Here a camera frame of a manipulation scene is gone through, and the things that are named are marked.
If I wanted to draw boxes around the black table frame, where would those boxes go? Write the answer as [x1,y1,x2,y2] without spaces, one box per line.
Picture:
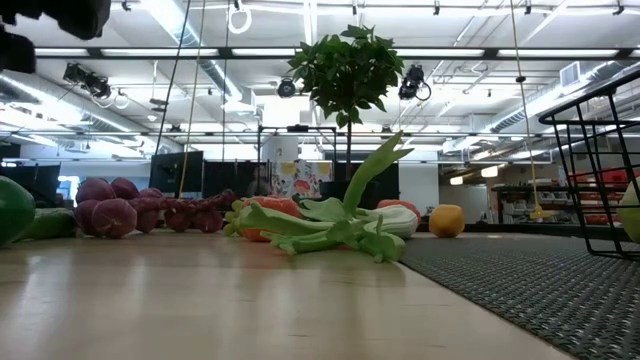
[462,222,640,239]

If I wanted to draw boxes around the yellow hanging rope with tassel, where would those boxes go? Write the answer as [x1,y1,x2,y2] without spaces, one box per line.
[508,0,551,221]

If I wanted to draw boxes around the orange red vegetable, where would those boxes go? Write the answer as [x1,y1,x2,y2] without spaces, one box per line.
[242,194,305,244]

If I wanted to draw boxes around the red round fruit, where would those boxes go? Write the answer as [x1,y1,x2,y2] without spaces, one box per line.
[375,198,423,221]

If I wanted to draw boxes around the green cucumber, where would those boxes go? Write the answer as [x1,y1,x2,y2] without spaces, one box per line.
[19,207,79,241]

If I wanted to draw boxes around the purple grape bunch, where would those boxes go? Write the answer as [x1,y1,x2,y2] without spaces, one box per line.
[73,176,239,240]

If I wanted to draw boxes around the small orange round fruit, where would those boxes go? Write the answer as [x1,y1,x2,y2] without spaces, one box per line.
[428,203,466,239]

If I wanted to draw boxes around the black wire basket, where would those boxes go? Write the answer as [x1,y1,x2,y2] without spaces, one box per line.
[538,69,640,262]

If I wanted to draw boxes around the white hanging ring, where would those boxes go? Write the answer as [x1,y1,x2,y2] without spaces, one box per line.
[227,2,253,35]

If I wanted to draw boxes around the green celery bunch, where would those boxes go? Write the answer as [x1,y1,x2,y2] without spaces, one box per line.
[227,130,420,265]

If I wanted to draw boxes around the black monitor screen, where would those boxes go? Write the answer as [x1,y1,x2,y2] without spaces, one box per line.
[150,150,205,196]

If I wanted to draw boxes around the green bell pepper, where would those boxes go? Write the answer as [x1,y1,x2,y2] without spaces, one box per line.
[0,174,37,246]

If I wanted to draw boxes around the green potted tree black pot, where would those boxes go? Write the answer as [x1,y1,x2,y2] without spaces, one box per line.
[287,23,405,210]

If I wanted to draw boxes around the grey woven placemat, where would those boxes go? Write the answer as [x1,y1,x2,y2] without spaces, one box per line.
[399,232,640,360]

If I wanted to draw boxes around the floral printed cloth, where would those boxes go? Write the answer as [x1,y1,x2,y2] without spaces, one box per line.
[269,159,334,200]

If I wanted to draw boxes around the black hanging cable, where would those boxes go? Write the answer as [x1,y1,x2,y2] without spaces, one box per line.
[149,0,193,174]

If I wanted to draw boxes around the green apple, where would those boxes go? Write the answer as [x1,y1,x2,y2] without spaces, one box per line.
[615,175,640,245]

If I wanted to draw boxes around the black desk monitor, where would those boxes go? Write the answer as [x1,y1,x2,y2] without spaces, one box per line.
[0,162,62,207]

